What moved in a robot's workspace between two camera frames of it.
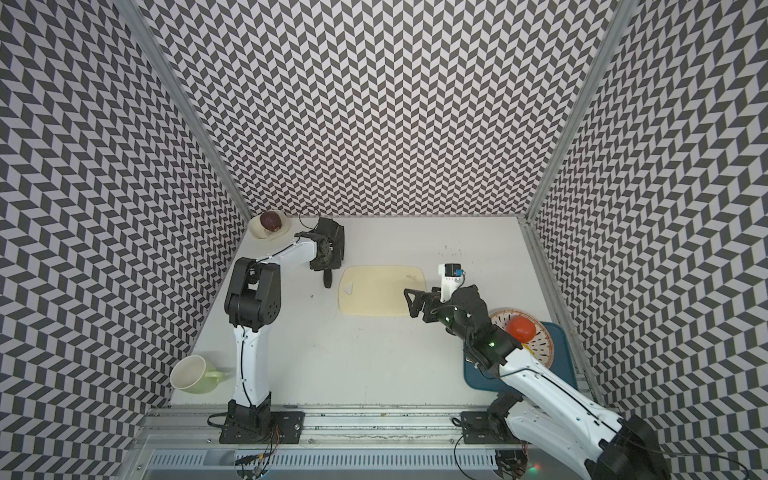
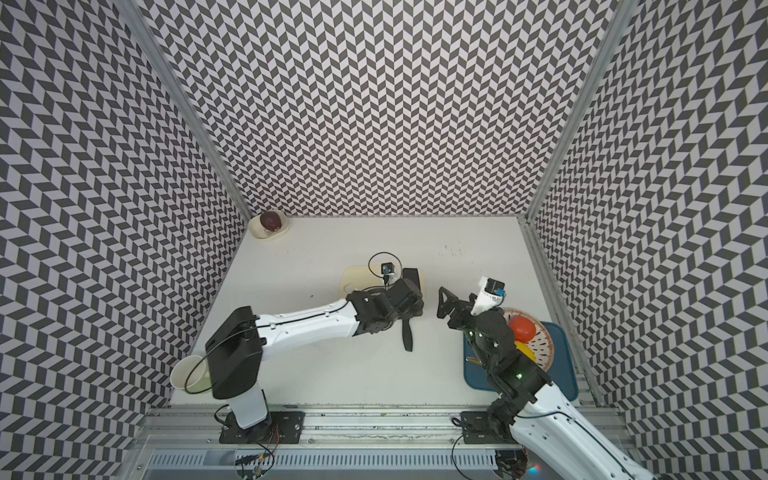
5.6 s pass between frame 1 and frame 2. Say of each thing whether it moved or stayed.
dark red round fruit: stayed
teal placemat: stayed
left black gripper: moved
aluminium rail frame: stayed
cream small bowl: stayed
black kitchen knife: moved
